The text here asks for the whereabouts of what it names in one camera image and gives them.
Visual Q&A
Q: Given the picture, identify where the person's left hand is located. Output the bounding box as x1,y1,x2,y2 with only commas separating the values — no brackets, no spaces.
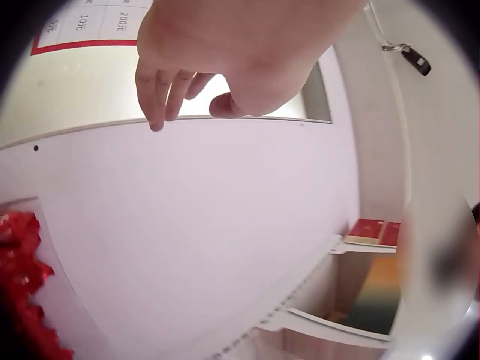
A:
135,0,368,132

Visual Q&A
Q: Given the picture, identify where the person's left ring finger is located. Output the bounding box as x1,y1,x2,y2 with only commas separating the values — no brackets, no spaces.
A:
151,70,170,132

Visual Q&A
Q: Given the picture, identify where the person's left little finger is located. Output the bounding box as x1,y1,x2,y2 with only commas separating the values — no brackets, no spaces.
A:
135,56,158,127

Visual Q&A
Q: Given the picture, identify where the person's left thumb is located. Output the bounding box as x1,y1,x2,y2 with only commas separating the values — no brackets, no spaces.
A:
208,92,244,118

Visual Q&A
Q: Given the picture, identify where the person's left middle finger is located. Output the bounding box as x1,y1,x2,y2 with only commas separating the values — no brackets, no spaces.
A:
165,70,192,122

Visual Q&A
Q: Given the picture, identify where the person's left index finger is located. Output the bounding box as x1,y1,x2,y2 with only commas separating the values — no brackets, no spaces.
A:
184,72,217,101

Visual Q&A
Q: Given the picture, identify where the red bordered white poster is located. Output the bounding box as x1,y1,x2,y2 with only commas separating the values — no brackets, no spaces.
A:
31,0,155,57

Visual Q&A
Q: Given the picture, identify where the white shelf cabinet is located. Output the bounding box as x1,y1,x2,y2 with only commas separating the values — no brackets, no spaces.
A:
0,45,404,360

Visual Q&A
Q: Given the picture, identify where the red flat box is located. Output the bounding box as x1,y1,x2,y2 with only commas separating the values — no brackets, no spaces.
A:
345,219,387,243
379,222,402,246

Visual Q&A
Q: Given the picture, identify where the black key fob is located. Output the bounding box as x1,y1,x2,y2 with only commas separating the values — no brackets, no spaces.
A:
382,43,432,77

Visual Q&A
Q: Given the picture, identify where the shiny red foil decoration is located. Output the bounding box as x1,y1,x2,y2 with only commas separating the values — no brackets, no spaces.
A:
0,212,74,360

